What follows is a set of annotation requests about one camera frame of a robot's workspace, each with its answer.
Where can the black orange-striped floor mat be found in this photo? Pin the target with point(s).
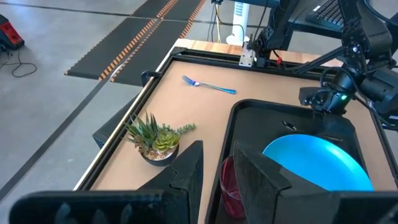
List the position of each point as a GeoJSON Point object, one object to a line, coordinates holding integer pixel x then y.
{"type": "Point", "coordinates": [118, 46]}
{"type": "Point", "coordinates": [155, 53]}

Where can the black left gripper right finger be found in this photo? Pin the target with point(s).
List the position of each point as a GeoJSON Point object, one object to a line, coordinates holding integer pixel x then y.
{"type": "Point", "coordinates": [258, 186]}

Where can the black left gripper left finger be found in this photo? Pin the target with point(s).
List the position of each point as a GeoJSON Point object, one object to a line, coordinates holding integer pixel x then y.
{"type": "Point", "coordinates": [186, 174]}

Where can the red and black device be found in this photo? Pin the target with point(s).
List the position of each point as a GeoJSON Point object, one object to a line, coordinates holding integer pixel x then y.
{"type": "Point", "coordinates": [9, 34]}

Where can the black clamp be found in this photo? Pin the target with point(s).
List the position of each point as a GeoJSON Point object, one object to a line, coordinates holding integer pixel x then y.
{"type": "Point", "coordinates": [149, 76]}

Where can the white pole with round base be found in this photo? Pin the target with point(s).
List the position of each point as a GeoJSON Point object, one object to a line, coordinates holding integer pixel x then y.
{"type": "Point", "coordinates": [241, 18]}

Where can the iridescent blue metal fork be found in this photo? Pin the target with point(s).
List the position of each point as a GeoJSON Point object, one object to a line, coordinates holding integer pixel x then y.
{"type": "Point", "coordinates": [211, 85]}

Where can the black plastic tray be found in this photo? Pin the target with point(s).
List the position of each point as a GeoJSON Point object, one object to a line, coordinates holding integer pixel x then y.
{"type": "Point", "coordinates": [258, 124]}

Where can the black keyboard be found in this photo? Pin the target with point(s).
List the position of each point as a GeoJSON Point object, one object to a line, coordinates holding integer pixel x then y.
{"type": "Point", "coordinates": [329, 12]}

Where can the blue round plate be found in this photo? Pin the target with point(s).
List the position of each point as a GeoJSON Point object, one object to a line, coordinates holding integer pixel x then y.
{"type": "Point", "coordinates": [311, 161]}

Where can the pink translucent plastic cup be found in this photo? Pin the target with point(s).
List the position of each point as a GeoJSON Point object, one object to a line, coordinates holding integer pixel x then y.
{"type": "Point", "coordinates": [230, 186]}

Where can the succulent plant in black bowl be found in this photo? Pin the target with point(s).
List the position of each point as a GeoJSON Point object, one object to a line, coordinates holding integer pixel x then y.
{"type": "Point", "coordinates": [155, 140]}

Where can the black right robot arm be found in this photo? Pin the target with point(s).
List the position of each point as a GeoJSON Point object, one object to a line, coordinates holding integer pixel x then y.
{"type": "Point", "coordinates": [370, 37]}

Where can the silver metal bracket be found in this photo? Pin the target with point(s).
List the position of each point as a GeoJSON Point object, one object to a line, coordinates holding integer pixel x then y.
{"type": "Point", "coordinates": [246, 56]}

